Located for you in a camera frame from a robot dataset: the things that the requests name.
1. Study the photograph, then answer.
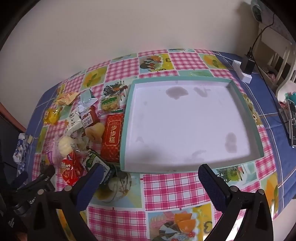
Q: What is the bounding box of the checkered fruit pattern tablecloth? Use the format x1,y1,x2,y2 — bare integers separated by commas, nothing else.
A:
16,50,296,232

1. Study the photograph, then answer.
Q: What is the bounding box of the yellow snack packet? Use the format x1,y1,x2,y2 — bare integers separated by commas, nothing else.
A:
43,107,63,126

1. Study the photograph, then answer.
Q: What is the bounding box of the clear-wrapped round cake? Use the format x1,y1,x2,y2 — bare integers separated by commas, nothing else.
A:
97,170,132,203

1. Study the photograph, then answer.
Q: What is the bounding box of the clear-wrapped yellow bun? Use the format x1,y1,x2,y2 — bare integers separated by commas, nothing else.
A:
84,122,105,142

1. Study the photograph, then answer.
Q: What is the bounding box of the green white snack packet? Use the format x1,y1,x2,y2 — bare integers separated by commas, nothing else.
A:
84,149,110,183

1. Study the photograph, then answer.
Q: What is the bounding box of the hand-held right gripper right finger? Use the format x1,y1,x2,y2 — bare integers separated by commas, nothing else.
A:
198,163,274,241

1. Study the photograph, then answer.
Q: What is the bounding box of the beige snack packet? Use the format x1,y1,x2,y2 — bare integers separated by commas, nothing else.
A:
54,91,80,106

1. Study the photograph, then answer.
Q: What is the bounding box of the silver black snack packet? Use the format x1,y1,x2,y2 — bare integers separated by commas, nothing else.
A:
77,89,99,112

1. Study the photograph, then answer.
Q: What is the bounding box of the black charger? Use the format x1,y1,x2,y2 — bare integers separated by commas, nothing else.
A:
242,54,255,75

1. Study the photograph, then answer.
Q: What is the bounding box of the blue white crumpled wrapper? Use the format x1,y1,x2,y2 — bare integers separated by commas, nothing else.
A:
13,133,29,171

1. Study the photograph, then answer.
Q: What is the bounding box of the red orange snack packet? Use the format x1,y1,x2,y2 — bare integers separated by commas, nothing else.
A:
60,153,89,187

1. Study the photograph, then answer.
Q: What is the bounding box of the white chair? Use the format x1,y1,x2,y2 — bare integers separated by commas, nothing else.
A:
257,22,296,99

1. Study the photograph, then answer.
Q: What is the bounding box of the green biscuit packet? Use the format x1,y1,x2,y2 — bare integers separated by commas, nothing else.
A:
100,96,122,113

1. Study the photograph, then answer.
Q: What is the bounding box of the black cable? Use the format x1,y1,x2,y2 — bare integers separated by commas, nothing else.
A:
248,13,276,58

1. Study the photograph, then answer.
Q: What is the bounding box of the white power strip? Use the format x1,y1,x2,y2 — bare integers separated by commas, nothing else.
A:
232,59,253,84

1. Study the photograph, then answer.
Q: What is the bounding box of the long red snack packet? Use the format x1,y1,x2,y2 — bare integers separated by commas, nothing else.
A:
100,110,125,163

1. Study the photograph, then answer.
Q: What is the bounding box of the teal plastic case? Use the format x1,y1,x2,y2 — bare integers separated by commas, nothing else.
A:
284,91,296,109

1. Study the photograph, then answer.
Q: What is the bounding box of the purple-wrapped pale bun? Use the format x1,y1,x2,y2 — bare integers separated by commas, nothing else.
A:
46,136,78,165

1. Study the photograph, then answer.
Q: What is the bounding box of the pink checkered printed tablecloth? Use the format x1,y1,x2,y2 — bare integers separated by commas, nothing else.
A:
30,48,279,241

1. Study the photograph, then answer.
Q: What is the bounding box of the white shallow box teal rim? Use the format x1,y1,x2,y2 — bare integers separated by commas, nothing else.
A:
119,77,264,174

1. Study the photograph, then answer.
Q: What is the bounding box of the white snack packet orange print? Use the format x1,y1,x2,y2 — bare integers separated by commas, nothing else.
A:
65,111,85,135

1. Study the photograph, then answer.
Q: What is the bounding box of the dark red snack packet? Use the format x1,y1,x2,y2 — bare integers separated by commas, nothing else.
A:
82,105,101,127

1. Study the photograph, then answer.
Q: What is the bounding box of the small fan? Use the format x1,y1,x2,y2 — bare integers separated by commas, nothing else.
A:
250,0,274,24

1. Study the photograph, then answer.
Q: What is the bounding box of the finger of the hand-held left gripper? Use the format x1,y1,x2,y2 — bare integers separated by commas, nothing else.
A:
9,170,29,189
35,164,56,186

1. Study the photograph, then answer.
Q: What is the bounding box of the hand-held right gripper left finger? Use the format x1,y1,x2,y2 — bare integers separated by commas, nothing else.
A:
27,163,105,241

